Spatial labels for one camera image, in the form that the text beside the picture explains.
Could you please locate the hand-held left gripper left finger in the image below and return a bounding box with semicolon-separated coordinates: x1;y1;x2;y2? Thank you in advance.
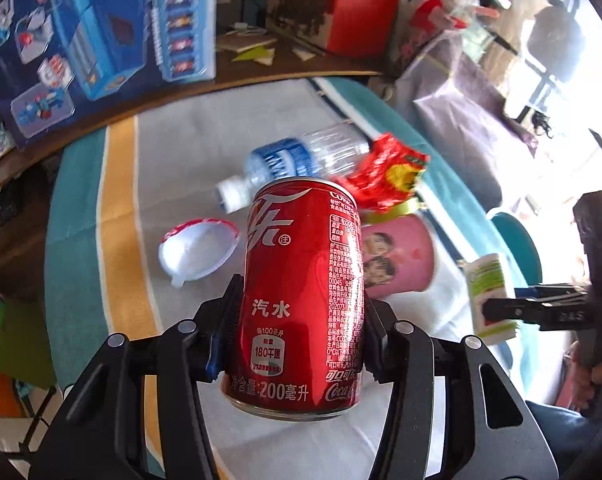
28;274;245;480

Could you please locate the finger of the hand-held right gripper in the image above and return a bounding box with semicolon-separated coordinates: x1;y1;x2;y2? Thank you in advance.
515;284;589;298
482;296;546;328

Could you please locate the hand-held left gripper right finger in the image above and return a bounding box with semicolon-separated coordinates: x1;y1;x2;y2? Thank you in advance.
361;297;562;480

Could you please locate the white pill bottle green label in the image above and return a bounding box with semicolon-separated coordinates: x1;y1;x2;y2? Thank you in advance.
458;254;519;345

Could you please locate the pink cup green lid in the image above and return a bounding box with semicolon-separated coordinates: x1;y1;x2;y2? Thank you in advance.
361;205;436;301

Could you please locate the red soda can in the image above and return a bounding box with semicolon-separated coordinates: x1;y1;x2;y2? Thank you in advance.
221;176;366;422

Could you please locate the red snack wrapper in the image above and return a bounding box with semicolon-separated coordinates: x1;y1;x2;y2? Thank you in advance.
331;132;430;211

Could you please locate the white plastic lid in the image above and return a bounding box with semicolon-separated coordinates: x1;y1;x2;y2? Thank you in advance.
159;217;240;288

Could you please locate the blue jeans leg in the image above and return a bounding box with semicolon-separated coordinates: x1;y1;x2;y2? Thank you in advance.
523;400;602;480

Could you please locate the striped teal tablecloth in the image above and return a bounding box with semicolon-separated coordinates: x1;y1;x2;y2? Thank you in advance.
43;77;542;480

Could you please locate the purple paper bag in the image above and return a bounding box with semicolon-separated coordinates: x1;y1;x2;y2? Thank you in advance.
396;30;554;211

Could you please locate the black tripod stand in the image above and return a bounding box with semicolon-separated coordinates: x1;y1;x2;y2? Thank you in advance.
16;385;62;456

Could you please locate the green paper bag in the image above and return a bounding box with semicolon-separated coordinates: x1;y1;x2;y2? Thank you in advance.
0;300;56;391

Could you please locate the clear water bottle blue label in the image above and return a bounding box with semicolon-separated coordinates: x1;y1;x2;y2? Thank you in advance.
216;121;372;213

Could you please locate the dark round object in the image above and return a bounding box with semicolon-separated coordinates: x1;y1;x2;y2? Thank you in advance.
528;5;588;71

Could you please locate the black keyboard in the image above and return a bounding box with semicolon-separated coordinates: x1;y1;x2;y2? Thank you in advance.
0;180;26;241

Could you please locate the wooden desk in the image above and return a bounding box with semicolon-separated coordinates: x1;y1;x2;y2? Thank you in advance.
0;35;386;271

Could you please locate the pink white plastic bag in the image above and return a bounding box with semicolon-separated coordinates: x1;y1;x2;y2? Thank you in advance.
401;0;512;71

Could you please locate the folded yellow paper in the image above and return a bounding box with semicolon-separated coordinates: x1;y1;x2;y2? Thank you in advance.
231;45;276;66

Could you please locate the red gift bag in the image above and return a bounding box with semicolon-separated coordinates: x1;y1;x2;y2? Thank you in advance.
266;0;412;58

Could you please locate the blue toy box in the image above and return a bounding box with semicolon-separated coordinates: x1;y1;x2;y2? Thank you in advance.
0;0;220;148

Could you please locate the black cable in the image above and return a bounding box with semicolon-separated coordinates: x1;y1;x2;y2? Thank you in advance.
530;110;554;138

